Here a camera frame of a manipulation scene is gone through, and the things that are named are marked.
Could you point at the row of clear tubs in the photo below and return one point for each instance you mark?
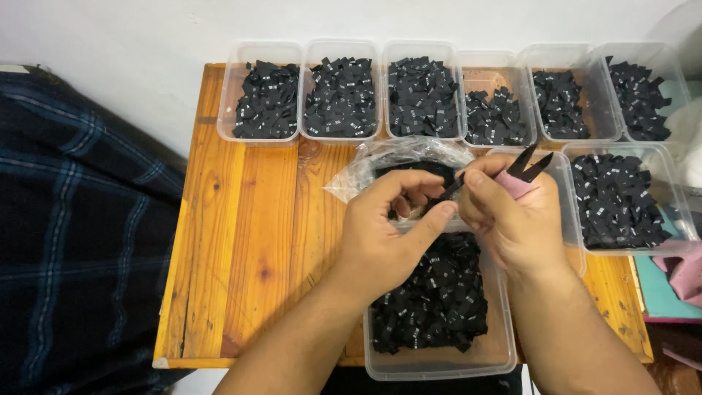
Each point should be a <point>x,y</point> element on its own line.
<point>312,137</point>

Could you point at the clear plastic container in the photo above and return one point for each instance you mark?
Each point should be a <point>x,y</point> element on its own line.
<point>567,219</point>
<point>439,365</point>
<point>680,241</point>

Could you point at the pile of black size tags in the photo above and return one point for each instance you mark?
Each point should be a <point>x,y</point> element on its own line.
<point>614,203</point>
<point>439,301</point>

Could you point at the person's black clothing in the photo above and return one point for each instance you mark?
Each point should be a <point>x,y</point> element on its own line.
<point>417,387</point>

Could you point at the teal mat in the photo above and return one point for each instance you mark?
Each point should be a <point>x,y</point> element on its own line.
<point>655,291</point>

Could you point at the person's right hand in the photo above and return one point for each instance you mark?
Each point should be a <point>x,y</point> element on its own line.
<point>526,230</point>

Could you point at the black thread snips pink wrap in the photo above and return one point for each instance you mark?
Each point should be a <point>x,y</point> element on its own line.
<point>524,167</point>

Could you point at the pink cloth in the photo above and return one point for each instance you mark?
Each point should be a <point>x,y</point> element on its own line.
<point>688,277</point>

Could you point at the pink strip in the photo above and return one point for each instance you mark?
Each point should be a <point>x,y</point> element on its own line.
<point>683,357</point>

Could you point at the black label ribbon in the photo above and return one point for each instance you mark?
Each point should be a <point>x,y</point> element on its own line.
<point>451,187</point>

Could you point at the dark blue plaid cloth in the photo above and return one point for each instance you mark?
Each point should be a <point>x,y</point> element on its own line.
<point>82,236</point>

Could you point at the clear crinkled plastic bag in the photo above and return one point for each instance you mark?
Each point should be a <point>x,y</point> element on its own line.
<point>373,162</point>

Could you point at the white fabric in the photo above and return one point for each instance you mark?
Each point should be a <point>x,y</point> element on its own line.
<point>688,137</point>

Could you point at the person's left hand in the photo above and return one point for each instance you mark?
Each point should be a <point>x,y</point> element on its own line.
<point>378,241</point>

